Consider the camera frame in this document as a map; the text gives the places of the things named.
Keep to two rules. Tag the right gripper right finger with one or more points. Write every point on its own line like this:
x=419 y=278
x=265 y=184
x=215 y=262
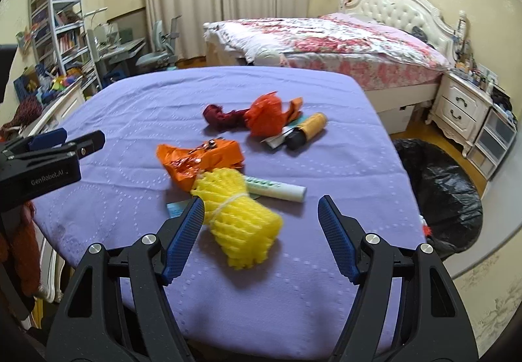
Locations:
x=432 y=323

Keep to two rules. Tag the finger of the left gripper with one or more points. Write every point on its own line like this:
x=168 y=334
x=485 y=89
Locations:
x=35 y=143
x=86 y=145

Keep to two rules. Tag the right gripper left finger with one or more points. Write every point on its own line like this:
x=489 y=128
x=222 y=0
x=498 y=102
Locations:
x=115 y=307

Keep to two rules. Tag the orange foil snack wrapper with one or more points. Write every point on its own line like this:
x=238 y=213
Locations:
x=184 y=165

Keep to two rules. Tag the yellow foam fruit net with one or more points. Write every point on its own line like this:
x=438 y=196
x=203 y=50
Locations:
x=244 y=229

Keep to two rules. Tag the dark red cloth scrap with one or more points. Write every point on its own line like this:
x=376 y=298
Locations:
x=223 y=121

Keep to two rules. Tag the white green tube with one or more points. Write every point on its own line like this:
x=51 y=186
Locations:
x=275 y=189

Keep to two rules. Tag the orange plastic bag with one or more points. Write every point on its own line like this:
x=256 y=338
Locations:
x=265 y=116

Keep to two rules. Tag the teal white paper packet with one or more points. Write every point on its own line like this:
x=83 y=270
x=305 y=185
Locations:
x=274 y=142

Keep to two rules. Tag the orange paper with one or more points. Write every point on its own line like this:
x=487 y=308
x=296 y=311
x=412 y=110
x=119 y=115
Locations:
x=294 y=110

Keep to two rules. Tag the black lined trash bin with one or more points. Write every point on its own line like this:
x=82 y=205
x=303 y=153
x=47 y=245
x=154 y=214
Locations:
x=447 y=198

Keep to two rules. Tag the grey desk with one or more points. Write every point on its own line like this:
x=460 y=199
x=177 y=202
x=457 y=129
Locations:
x=119 y=56

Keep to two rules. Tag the light blue flat packet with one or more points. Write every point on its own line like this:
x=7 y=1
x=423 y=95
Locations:
x=176 y=209

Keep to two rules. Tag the white bookshelf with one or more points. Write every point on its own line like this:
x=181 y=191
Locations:
x=60 y=43

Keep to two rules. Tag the grey green desk chair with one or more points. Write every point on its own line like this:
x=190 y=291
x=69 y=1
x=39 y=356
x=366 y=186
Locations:
x=164 y=55

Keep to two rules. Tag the purple quilted bed cover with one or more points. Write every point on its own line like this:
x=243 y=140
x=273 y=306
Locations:
x=261 y=279

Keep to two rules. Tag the plastic drawer unit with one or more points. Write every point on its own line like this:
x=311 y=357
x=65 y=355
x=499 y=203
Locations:
x=493 y=141

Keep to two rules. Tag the white storage box under bed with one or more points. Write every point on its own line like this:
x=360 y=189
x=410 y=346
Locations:
x=396 y=120

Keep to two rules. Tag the white nightstand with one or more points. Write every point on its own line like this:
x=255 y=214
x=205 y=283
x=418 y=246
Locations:
x=459 y=110

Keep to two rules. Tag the floral bedspread bed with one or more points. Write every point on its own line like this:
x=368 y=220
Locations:
x=393 y=67

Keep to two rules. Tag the white tufted headboard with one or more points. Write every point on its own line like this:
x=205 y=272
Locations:
x=409 y=14

